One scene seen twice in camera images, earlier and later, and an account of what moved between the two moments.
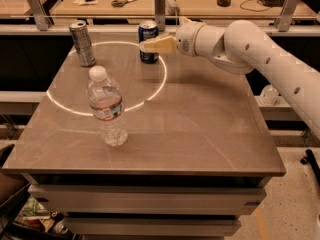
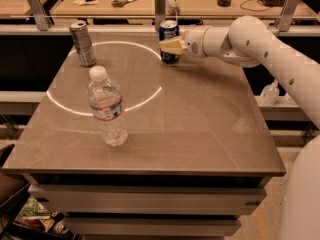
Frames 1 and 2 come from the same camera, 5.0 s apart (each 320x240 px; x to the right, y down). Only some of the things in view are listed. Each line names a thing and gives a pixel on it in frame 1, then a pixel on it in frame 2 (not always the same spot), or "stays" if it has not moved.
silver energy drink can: x=82 y=41 stays
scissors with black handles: x=118 y=3 stays
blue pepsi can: x=148 y=30 -> x=168 y=29
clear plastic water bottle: x=106 y=102 stays
